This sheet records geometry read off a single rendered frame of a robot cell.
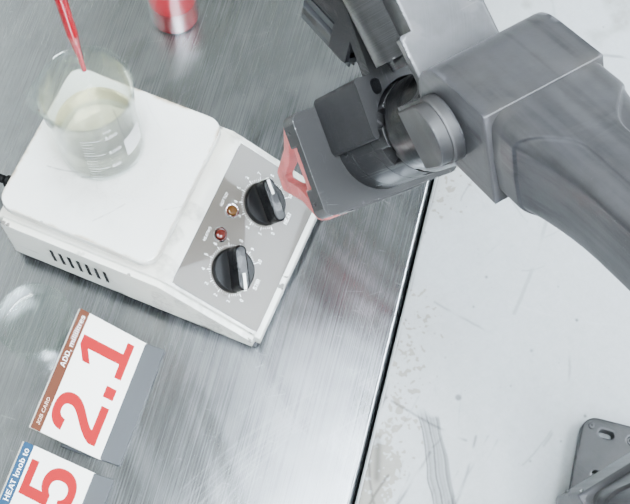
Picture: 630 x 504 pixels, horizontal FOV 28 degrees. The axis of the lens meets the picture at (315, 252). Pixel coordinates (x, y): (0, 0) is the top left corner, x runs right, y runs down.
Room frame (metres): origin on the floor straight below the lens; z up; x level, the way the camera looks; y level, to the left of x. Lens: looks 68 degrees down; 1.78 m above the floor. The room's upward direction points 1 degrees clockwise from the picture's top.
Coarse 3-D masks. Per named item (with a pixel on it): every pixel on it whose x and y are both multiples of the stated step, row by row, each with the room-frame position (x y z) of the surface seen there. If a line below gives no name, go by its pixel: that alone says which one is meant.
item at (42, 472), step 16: (32, 464) 0.17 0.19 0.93; (48, 464) 0.18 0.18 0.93; (64, 464) 0.18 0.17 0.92; (32, 480) 0.16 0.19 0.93; (48, 480) 0.17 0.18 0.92; (64, 480) 0.17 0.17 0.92; (80, 480) 0.17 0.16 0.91; (16, 496) 0.15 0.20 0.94; (32, 496) 0.15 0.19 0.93; (48, 496) 0.15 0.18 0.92; (64, 496) 0.16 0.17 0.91
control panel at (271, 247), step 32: (256, 160) 0.39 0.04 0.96; (224, 192) 0.37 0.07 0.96; (224, 224) 0.34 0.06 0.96; (256, 224) 0.35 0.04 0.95; (288, 224) 0.35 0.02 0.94; (192, 256) 0.32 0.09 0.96; (256, 256) 0.33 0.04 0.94; (288, 256) 0.33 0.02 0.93; (192, 288) 0.29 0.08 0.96; (256, 288) 0.30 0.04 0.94; (256, 320) 0.28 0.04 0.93
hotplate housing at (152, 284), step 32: (224, 128) 0.42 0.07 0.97; (224, 160) 0.39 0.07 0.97; (32, 224) 0.33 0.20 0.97; (192, 224) 0.34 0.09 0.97; (32, 256) 0.33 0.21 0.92; (64, 256) 0.32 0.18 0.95; (96, 256) 0.31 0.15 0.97; (128, 288) 0.30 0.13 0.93; (160, 288) 0.29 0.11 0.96; (192, 320) 0.28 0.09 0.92; (224, 320) 0.28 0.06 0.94
